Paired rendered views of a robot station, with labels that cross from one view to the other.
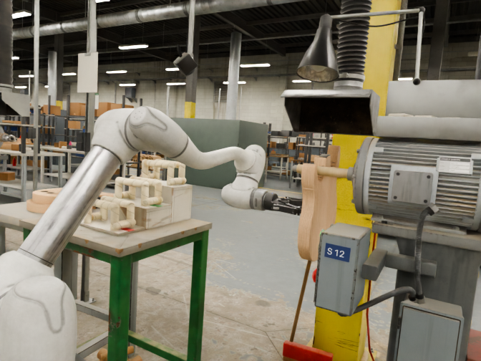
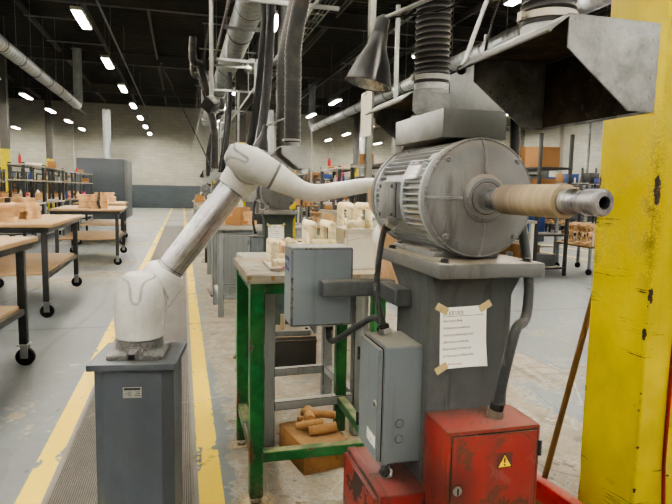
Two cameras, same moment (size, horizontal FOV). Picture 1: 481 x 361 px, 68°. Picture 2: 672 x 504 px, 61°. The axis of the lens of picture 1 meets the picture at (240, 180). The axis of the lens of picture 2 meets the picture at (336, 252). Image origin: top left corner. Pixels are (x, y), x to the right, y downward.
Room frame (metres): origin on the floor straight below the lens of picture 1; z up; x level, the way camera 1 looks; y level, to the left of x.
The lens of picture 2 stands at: (-0.05, -1.37, 1.26)
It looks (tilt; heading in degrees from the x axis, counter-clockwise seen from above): 6 degrees down; 46
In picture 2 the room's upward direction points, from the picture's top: 1 degrees clockwise
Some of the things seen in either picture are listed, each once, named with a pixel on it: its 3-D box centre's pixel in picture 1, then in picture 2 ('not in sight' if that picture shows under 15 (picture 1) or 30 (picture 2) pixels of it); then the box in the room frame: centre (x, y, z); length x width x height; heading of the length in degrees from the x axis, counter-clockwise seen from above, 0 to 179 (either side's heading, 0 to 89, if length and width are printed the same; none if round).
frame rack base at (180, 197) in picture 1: (161, 200); (352, 246); (1.76, 0.39, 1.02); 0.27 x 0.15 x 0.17; 61
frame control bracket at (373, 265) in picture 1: (375, 263); (357, 287); (0.98, -0.39, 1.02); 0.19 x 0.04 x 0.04; 151
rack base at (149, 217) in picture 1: (137, 211); not in sight; (1.63, 0.47, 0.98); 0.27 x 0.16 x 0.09; 61
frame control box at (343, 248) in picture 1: (369, 279); (334, 299); (0.93, -0.36, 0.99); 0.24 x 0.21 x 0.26; 61
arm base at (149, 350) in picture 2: not in sight; (138, 346); (0.79, 0.43, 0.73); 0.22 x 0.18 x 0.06; 53
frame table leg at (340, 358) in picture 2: not in sight; (340, 350); (1.97, 0.65, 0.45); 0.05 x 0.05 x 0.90; 61
